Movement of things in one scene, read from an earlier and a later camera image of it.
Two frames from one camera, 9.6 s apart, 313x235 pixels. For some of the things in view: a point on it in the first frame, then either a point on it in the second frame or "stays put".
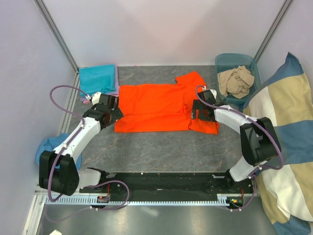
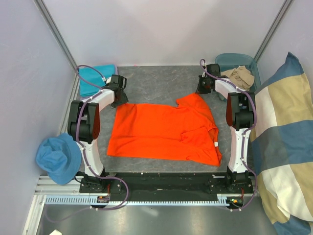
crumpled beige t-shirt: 236,82 stays put
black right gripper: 196,105 → 199,90
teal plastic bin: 226,61 stays put
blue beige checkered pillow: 286,98 stays put
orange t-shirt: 161,107 → 187,131
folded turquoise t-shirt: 99,79 stays put
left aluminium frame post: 57,35 stays put
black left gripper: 116,114 → 123,100
